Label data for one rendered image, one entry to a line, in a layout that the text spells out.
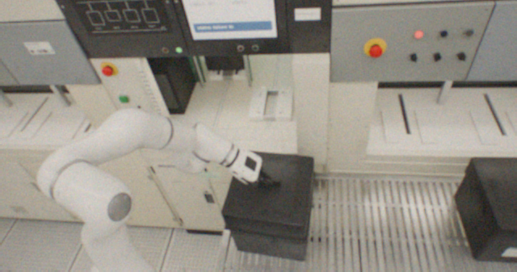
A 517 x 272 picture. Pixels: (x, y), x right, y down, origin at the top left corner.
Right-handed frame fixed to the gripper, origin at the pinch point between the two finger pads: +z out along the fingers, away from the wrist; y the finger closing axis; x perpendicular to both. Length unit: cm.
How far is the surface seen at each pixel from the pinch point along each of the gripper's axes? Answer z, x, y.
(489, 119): 77, -47, 59
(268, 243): 15.4, 13.3, -13.7
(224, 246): 10.1, 35.2, -12.8
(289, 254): 25.5, 13.0, -13.7
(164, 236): 17, 136, 18
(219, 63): -24, 37, 77
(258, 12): -37, -31, 28
